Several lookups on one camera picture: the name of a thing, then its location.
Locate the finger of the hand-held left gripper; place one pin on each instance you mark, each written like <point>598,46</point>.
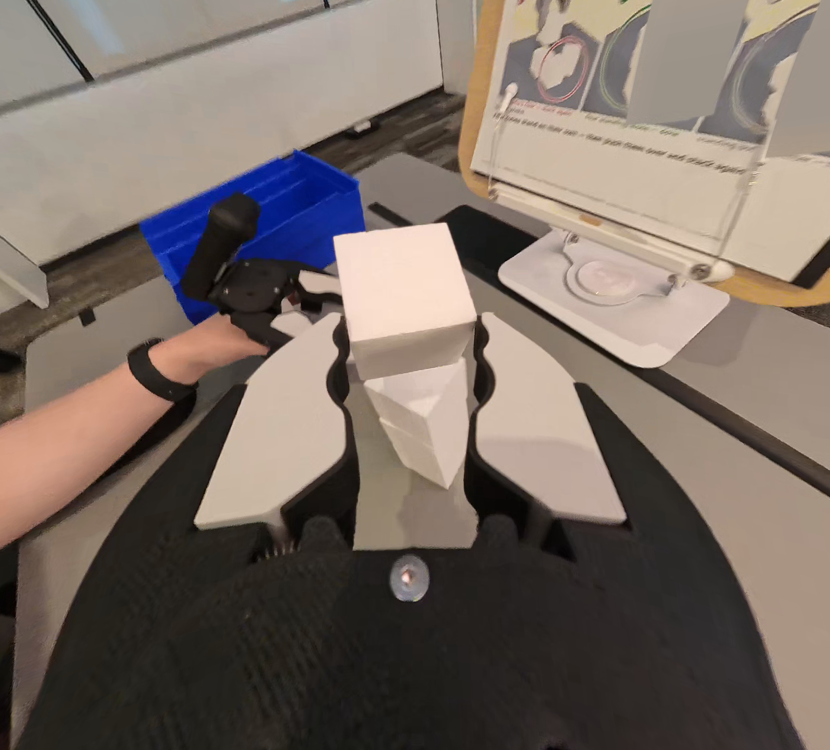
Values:
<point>295,325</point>
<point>324,286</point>

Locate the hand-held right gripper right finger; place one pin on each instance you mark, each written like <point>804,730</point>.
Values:
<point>551,445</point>

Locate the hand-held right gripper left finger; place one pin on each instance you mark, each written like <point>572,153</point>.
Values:
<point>279,438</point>

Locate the person's left forearm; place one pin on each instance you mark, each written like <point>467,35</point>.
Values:
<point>65,458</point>

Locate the person's left hand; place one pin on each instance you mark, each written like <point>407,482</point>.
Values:
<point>207,348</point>

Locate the blue plastic bin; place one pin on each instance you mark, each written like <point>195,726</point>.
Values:
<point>311,211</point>

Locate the black wrist band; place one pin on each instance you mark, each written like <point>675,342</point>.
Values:
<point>155,374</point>

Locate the black floor box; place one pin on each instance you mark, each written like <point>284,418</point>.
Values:
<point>360,127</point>

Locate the white document stand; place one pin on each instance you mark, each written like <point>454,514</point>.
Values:
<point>661,322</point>

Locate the wooden document board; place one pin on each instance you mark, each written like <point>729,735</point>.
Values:
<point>476,133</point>

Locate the printed instruction sheet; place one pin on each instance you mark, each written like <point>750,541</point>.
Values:
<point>616,179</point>

